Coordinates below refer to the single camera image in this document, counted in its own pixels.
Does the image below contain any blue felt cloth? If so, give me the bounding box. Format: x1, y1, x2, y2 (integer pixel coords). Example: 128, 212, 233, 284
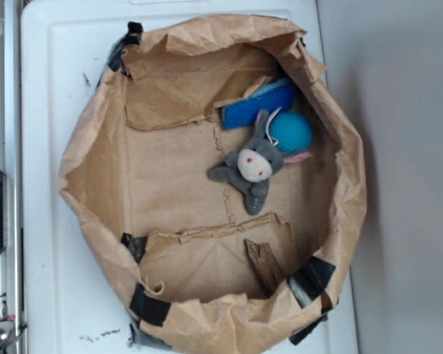
221, 77, 297, 130

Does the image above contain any white plastic tray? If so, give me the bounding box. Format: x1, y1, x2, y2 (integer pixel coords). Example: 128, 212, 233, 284
20, 0, 360, 354

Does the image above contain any brown paper bag bin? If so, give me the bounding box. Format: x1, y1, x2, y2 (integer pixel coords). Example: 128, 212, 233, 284
58, 15, 367, 353

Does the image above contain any blue ball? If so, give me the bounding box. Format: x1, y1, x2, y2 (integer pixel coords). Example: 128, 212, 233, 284
268, 112, 313, 153

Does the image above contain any brown wood chip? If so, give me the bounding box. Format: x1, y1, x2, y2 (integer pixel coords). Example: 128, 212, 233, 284
244, 239, 285, 297

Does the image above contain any grey plush donkey toy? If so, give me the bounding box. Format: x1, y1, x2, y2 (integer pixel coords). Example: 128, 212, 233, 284
208, 108, 312, 215

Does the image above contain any metal frame rail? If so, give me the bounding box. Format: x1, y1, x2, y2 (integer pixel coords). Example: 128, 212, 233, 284
0, 1, 27, 353

